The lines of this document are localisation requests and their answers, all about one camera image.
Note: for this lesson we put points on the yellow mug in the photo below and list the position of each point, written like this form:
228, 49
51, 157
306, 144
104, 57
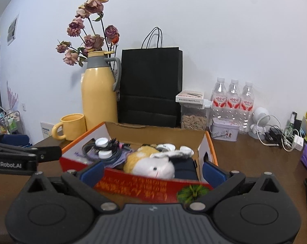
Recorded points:
72, 127

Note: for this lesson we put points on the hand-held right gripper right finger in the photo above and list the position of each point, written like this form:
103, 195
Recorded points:
214, 173

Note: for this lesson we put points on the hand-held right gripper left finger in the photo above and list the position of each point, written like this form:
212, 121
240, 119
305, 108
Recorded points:
92, 174

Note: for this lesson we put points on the purple cloth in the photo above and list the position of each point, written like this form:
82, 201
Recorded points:
120, 160

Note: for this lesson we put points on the clear container of seeds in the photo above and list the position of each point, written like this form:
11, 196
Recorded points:
194, 120

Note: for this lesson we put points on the small white fan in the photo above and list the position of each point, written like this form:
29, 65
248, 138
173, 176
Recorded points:
260, 119

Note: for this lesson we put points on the flat white box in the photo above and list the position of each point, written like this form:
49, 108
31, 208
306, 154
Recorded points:
190, 96

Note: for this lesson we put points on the framed wall picture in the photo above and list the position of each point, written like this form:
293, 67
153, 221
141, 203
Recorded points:
12, 29

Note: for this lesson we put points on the white charger plug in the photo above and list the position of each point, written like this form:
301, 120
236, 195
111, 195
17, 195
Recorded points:
297, 142

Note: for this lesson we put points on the pale printed tin box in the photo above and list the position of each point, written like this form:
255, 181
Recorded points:
224, 131

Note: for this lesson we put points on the yellow thermos jug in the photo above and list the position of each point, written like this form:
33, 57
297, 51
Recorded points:
100, 94

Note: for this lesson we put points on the black paper bag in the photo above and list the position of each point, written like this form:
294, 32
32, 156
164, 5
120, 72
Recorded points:
148, 81

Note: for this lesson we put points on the dark small bottle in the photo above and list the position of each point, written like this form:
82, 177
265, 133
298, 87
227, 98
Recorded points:
294, 123

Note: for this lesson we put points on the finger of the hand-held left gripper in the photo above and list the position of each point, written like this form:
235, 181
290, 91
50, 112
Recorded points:
15, 140
48, 153

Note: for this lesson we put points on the white and tan plush toy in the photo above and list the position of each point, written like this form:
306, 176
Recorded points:
156, 169

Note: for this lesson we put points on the dried pink flowers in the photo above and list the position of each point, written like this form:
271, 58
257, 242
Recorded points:
92, 42

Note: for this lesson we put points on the dark blue pouch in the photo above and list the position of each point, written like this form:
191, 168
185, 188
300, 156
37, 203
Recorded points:
185, 170

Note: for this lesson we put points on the purple wall decal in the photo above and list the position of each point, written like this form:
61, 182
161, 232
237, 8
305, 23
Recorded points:
12, 96

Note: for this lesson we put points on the red cardboard box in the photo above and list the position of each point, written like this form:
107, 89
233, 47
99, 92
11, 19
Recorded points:
143, 185

